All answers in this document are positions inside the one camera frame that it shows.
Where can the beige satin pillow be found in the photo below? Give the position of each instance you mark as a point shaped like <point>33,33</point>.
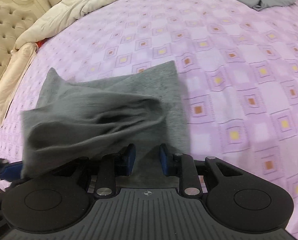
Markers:
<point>10,81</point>

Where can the grey speckled pants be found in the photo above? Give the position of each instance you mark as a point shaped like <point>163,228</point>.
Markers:
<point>100,117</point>

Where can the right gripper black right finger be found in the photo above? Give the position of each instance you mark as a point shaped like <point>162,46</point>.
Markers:
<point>181,166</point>

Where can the cream quilted duvet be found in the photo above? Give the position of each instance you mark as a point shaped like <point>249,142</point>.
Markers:
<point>58,18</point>

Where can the purple patterned bed sheet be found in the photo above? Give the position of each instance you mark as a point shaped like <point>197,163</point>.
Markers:
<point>238,67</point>

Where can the beige tufted headboard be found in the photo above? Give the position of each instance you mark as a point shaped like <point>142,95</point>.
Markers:
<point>16,16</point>

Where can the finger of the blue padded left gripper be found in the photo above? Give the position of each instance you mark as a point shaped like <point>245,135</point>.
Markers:
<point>10,171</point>

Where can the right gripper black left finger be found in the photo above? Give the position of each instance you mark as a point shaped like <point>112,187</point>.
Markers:
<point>112,166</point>

